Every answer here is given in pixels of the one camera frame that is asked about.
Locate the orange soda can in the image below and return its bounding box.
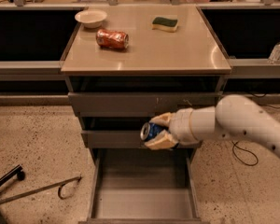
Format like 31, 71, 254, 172
96, 29, 129, 49

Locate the middle grey drawer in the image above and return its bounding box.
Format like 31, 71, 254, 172
80, 129, 206, 149

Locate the black cable with adapter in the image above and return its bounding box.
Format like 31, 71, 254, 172
231, 91, 280, 167

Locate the white bowl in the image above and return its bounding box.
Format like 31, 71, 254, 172
75, 9, 107, 29

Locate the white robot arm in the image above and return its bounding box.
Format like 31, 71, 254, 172
140, 95, 280, 158

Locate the black chair leg with caster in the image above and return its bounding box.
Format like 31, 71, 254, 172
0, 165, 25, 187

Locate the green yellow sponge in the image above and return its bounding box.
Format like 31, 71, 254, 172
152, 17, 178, 33

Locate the grey metal rod with hook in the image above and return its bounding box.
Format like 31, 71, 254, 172
0, 175, 82, 205

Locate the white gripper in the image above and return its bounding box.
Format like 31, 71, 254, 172
145, 108, 198, 150

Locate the grey drawer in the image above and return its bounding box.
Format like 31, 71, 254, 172
80, 129, 206, 149
78, 148, 209, 224
68, 92, 220, 117

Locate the clear plastic water bottle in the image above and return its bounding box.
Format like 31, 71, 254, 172
268, 41, 280, 64

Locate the bottom grey drawer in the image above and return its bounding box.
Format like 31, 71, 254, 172
78, 148, 209, 224

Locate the grey drawer cabinet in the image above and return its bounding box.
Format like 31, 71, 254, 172
60, 4, 232, 161

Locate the blue pepsi can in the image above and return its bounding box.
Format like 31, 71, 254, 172
140, 122, 165, 142

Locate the top grey drawer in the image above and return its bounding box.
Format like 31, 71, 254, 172
68, 92, 220, 117

